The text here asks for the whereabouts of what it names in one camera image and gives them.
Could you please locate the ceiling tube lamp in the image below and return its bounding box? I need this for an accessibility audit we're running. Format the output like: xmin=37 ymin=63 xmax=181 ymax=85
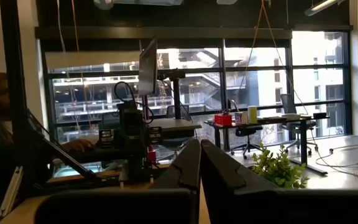
xmin=304 ymin=0 xmax=346 ymax=17

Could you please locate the hanging orange cord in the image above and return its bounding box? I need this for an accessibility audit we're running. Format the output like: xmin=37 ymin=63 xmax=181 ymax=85
xmin=237 ymin=0 xmax=310 ymax=116

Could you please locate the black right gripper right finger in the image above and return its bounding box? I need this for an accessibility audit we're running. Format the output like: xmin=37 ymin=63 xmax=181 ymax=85
xmin=200 ymin=139 xmax=279 ymax=224

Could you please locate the white flat strip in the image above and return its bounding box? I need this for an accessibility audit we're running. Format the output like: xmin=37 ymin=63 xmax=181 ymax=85
xmin=0 ymin=166 xmax=24 ymax=218

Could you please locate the black-legged office table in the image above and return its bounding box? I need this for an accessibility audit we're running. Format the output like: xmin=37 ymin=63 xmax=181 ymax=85
xmin=203 ymin=114 xmax=331 ymax=175

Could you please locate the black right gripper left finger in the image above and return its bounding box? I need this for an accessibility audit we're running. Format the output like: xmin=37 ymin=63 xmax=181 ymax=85
xmin=149 ymin=138 xmax=202 ymax=224

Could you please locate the grey office desk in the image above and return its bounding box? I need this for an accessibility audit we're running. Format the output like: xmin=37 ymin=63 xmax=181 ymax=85
xmin=147 ymin=118 xmax=203 ymax=140

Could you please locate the green artificial plant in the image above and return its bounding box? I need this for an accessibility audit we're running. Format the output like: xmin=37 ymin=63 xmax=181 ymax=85
xmin=250 ymin=142 xmax=310 ymax=189

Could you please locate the red box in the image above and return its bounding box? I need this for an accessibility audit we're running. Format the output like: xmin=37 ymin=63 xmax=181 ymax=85
xmin=213 ymin=113 xmax=233 ymax=127

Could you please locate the dark office chair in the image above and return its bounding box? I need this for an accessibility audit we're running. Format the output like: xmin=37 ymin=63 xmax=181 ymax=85
xmin=230 ymin=124 xmax=264 ymax=160

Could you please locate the floor cable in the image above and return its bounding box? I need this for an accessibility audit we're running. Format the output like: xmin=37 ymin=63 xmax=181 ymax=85
xmin=314 ymin=142 xmax=358 ymax=181

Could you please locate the yellow-green cylinder container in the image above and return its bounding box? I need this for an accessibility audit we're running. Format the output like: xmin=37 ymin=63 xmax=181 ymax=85
xmin=247 ymin=105 xmax=258 ymax=124

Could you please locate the person's hand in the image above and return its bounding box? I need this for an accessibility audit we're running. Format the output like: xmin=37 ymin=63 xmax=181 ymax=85
xmin=61 ymin=139 xmax=96 ymax=153

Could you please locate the white carton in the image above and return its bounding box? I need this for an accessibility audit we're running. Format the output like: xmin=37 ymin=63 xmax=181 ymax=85
xmin=234 ymin=111 xmax=249 ymax=125

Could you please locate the grey office chair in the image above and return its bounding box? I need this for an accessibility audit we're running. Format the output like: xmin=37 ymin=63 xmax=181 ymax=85
xmin=280 ymin=93 xmax=319 ymax=156

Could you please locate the black diagonal frame brace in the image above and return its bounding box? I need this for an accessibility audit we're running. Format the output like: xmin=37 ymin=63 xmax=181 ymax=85
xmin=26 ymin=108 xmax=101 ymax=182

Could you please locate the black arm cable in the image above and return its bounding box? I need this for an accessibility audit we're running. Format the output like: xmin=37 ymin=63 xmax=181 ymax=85
xmin=113 ymin=81 xmax=154 ymax=125

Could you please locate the black metal frame post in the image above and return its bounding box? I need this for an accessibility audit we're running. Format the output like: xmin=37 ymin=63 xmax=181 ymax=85
xmin=0 ymin=0 xmax=30 ymax=147

